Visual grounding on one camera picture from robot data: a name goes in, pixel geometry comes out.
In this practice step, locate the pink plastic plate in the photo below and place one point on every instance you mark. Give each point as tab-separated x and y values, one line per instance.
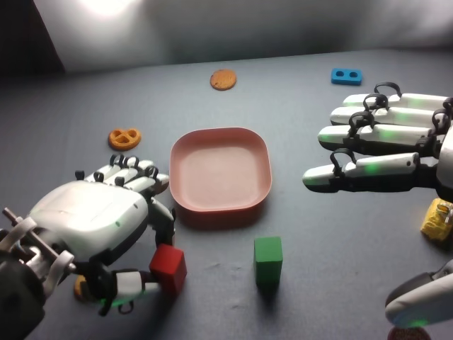
219	177

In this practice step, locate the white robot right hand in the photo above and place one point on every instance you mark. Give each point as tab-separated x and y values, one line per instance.
389	134

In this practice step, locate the small tan toy bun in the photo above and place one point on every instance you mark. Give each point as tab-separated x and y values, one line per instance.
78	288

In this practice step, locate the green block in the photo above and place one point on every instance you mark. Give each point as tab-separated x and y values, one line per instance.
268	262

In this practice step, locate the grey table cloth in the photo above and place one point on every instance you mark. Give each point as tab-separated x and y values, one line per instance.
247	106

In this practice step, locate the dark chocolate sandwich cookie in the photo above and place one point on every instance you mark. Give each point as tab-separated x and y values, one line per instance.
407	334

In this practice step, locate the blue two-hole block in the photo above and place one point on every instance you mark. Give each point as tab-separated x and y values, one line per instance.
347	81

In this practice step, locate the yellow toy car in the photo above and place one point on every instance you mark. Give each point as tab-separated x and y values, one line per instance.
435	221

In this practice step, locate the red block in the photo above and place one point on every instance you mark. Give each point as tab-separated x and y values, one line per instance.
170	265

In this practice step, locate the round orange toy biscuit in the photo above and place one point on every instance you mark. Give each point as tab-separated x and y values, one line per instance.
223	79

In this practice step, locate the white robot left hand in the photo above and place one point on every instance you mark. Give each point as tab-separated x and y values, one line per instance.
95	212

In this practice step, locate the orange toy pretzel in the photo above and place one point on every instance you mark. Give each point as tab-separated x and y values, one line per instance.
124	142

